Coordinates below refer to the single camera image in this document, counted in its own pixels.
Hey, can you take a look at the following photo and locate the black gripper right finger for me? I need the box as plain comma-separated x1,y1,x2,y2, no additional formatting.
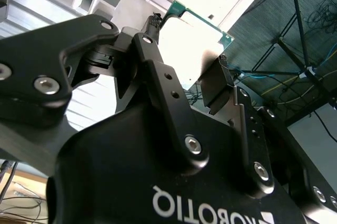
196,54,337,224

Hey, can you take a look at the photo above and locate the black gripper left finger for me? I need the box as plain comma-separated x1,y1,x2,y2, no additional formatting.
0,13,211,177

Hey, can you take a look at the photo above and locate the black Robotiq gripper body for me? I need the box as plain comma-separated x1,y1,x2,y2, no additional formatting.
46,99,313,224

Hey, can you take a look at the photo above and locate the CPU with silver top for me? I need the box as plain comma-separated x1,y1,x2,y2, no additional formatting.
157,0,236,92

